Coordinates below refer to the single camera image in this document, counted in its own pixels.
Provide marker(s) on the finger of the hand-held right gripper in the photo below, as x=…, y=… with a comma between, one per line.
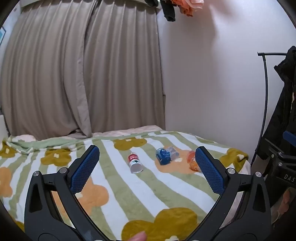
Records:
x=274, y=148
x=290, y=135

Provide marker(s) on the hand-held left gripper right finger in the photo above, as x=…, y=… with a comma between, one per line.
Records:
x=209, y=170

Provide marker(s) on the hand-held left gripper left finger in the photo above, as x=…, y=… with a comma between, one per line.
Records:
x=84, y=168

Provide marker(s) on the clear plastic cup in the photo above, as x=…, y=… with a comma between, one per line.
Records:
x=173, y=153

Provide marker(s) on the person's left hand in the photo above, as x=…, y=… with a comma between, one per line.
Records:
x=138, y=237

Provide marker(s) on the black hanging jacket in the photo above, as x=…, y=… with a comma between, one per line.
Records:
x=281, y=111

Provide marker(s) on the black clothes rack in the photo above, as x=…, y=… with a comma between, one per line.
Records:
x=266, y=97

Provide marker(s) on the clear bottle with red label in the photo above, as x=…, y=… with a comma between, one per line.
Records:
x=134, y=163

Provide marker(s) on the floral striped blanket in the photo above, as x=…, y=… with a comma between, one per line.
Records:
x=129, y=192

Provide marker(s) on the beige curtain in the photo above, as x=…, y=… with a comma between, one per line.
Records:
x=76, y=69

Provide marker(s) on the orange hanging cloth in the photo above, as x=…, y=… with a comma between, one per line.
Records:
x=188, y=5

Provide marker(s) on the black hanging cloth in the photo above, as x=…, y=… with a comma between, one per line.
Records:
x=168, y=10

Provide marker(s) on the blue wall picture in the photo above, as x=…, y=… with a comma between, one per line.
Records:
x=2, y=34

